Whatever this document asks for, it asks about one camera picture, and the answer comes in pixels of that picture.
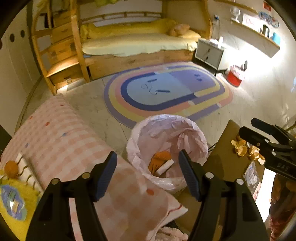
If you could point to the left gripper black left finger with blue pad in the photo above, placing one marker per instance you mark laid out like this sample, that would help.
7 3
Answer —
52 217

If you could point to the colourful oval rug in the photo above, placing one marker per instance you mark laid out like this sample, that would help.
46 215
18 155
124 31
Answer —
181 88

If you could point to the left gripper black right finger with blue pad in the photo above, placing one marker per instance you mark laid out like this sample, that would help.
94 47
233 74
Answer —
226 207

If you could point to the orange fuzzy sock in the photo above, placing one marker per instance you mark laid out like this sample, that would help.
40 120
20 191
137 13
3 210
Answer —
157 160

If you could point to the white foam block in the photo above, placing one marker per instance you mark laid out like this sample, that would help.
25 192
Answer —
164 167

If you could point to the white pink trash bag bin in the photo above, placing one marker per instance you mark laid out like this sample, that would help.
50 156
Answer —
169 133

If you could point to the white nightstand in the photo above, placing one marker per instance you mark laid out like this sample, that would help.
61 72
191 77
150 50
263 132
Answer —
212 55

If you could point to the wooden wall shelf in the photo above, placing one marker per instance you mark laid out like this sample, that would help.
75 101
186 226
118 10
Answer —
254 38

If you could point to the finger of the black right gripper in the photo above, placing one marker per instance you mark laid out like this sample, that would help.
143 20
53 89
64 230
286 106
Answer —
256 140
282 136

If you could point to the yellow foam fruit net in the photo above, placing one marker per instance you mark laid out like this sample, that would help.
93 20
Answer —
19 199

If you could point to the plush toy on bed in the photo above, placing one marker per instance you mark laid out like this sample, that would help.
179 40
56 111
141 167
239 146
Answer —
178 30

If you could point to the wooden stair drawers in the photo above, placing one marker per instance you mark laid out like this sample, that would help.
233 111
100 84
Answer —
56 40

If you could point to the wooden bunk bed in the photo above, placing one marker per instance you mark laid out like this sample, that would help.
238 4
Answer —
118 47

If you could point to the red snack box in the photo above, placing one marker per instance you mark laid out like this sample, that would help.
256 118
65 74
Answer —
26 173

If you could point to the red bucket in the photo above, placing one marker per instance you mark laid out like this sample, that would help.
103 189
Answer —
235 76

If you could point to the pink checkered tablecloth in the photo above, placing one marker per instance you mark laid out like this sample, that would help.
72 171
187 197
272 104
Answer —
58 144

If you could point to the orange fruit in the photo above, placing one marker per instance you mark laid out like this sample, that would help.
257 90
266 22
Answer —
11 169

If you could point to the white desk fan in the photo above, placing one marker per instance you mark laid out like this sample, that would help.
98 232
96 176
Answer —
235 12

